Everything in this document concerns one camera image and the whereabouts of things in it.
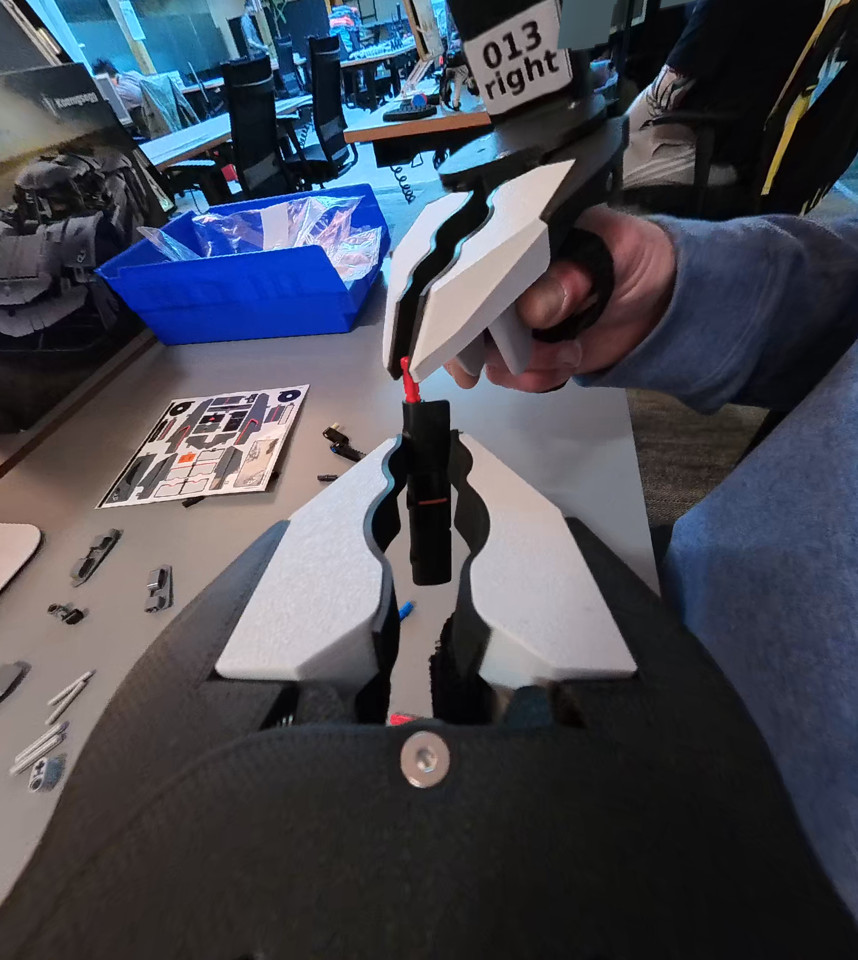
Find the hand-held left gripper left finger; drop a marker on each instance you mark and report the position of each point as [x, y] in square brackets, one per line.
[301, 600]

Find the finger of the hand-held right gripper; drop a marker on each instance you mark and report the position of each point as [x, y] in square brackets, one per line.
[489, 270]
[410, 247]

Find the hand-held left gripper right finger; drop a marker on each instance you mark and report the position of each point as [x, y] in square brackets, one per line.
[549, 600]

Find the red lego axle pin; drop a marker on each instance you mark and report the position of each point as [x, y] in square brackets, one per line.
[408, 379]

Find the black lego shock absorber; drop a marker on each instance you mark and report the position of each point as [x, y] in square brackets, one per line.
[429, 487]

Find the blue lego axle pin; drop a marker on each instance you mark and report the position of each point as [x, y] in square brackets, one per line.
[406, 611]

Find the long dark grey lego panel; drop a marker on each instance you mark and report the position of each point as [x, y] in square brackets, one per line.
[159, 589]
[95, 559]

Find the black lego beam with pins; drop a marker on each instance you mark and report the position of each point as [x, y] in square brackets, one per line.
[345, 442]

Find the black lego clip piece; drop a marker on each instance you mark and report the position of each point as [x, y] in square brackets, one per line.
[67, 613]

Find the light grey lego axle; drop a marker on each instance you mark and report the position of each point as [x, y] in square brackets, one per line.
[65, 705]
[39, 745]
[37, 756]
[69, 687]

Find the blue-grey two-hole lego beam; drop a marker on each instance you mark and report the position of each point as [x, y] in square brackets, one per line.
[46, 776]

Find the black lego vehicle model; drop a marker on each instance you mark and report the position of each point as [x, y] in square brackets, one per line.
[39, 240]

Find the person's right hand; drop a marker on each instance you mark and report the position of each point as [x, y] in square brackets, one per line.
[639, 285]

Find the pile of clear plastic bags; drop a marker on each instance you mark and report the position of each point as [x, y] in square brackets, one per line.
[279, 232]

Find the black office chair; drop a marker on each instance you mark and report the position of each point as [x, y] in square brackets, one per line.
[331, 112]
[253, 127]

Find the blue plastic bin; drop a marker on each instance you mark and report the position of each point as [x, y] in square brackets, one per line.
[249, 292]

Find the sticker sheet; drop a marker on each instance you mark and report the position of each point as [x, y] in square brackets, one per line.
[211, 442]

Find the person's blue sweater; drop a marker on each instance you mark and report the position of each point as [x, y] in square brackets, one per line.
[811, 600]

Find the chair with black yellow jacket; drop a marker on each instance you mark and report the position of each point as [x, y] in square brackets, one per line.
[811, 97]

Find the dark printed display box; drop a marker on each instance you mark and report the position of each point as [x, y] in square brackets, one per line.
[16, 127]

